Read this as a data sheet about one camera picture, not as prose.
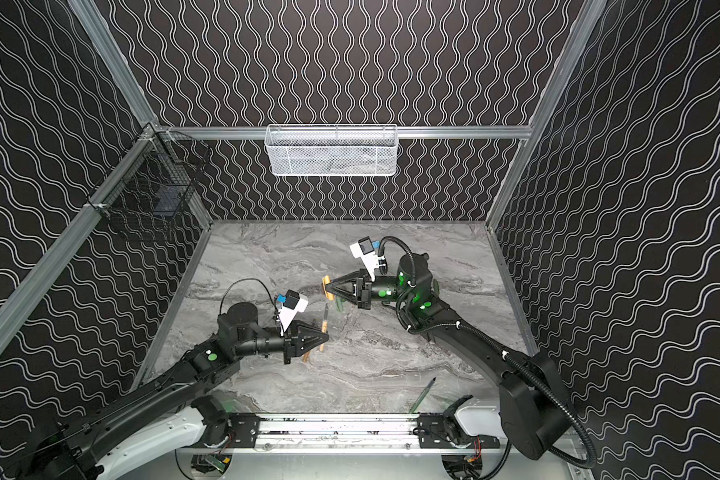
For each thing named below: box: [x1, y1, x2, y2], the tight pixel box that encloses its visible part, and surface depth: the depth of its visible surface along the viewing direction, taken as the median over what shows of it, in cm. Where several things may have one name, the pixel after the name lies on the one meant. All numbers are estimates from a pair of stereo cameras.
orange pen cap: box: [322, 275, 335, 301], surface depth 67 cm
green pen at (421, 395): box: [408, 376, 437, 414], surface depth 82 cm
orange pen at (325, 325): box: [319, 303, 329, 352], surface depth 69 cm
